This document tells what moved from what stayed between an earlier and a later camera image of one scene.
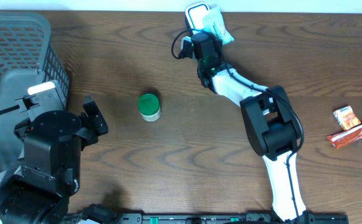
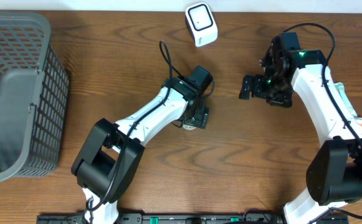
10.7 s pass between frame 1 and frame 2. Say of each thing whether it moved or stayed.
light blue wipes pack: moved
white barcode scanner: stayed
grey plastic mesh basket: stayed
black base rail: stayed
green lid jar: moved
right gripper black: moved
